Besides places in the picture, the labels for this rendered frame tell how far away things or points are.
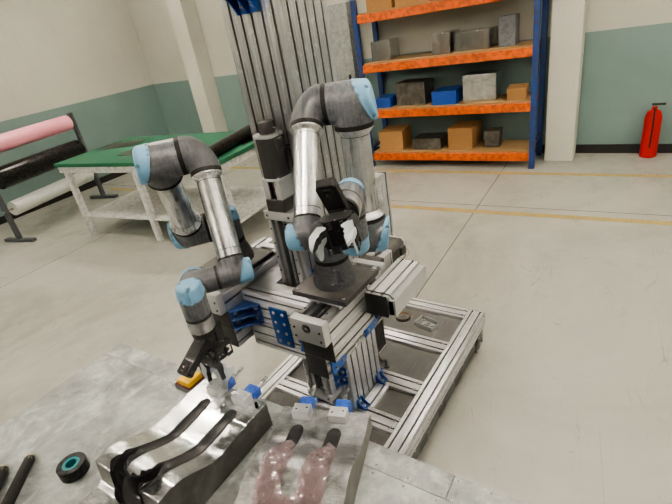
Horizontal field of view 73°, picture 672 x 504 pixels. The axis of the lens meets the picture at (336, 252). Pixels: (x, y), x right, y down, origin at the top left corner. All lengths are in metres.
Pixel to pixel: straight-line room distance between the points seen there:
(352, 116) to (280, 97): 0.37
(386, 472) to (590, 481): 1.22
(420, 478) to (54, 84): 7.94
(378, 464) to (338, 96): 0.99
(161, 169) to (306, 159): 0.45
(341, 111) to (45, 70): 7.39
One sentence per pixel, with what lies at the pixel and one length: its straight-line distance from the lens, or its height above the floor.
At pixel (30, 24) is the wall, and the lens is 8.54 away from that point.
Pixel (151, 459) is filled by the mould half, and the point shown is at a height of 0.93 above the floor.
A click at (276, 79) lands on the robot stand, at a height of 1.69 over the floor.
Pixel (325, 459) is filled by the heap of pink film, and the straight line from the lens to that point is 1.20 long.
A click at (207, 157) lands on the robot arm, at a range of 1.45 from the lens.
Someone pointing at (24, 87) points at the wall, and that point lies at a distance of 8.31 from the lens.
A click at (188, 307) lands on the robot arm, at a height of 1.21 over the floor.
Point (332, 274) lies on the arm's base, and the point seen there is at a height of 1.10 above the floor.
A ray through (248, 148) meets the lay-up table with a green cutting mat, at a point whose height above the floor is 0.88.
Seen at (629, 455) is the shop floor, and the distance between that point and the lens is 2.48.
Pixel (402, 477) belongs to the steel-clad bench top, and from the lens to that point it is 1.29.
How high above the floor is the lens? 1.84
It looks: 27 degrees down
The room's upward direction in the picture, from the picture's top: 10 degrees counter-clockwise
